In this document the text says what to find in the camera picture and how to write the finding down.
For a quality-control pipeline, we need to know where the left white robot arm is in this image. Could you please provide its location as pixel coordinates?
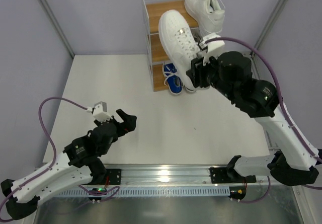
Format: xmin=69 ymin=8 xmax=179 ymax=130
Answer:
xmin=1 ymin=105 xmax=137 ymax=220

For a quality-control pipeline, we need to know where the white wire shoe shelf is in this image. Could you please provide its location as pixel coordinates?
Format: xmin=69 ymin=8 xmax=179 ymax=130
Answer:
xmin=141 ymin=0 xmax=225 ymax=92

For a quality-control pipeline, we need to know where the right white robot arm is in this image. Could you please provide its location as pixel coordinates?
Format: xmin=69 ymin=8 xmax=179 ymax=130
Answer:
xmin=186 ymin=51 xmax=320 ymax=186

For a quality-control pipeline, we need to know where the aluminium mounting rail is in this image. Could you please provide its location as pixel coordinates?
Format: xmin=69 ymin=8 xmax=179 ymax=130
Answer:
xmin=35 ymin=163 xmax=277 ymax=184

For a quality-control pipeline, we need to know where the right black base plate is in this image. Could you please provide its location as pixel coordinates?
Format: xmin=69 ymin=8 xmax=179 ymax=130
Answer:
xmin=209 ymin=167 xmax=257 ymax=184

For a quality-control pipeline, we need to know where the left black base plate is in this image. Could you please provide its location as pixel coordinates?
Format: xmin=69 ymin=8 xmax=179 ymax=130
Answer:
xmin=101 ymin=168 xmax=122 ymax=185

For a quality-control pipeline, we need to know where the blue canvas sneaker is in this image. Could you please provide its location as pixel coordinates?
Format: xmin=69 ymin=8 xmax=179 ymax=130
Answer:
xmin=185 ymin=86 xmax=196 ymax=93
xmin=162 ymin=62 xmax=183 ymax=95

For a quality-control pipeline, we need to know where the white sneaker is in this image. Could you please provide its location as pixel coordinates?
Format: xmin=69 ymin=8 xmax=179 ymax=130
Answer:
xmin=184 ymin=0 xmax=225 ymax=37
xmin=158 ymin=10 xmax=200 ymax=88

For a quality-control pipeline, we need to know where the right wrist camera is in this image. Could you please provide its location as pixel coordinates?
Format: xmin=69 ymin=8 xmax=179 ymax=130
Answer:
xmin=198 ymin=33 xmax=225 ymax=66

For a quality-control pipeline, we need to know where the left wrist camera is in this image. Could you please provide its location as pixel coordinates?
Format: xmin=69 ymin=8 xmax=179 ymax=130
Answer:
xmin=86 ymin=101 xmax=112 ymax=123

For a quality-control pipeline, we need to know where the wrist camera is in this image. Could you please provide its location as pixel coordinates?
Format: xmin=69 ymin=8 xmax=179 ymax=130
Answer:
xmin=86 ymin=101 xmax=112 ymax=123
xmin=198 ymin=33 xmax=225 ymax=66

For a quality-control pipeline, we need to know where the slotted cable duct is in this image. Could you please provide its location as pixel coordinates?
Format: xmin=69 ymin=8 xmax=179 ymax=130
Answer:
xmin=54 ymin=185 xmax=231 ymax=198

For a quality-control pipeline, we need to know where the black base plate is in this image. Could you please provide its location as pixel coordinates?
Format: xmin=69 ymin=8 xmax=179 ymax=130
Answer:
xmin=209 ymin=167 xmax=257 ymax=184
xmin=101 ymin=168 xmax=122 ymax=185

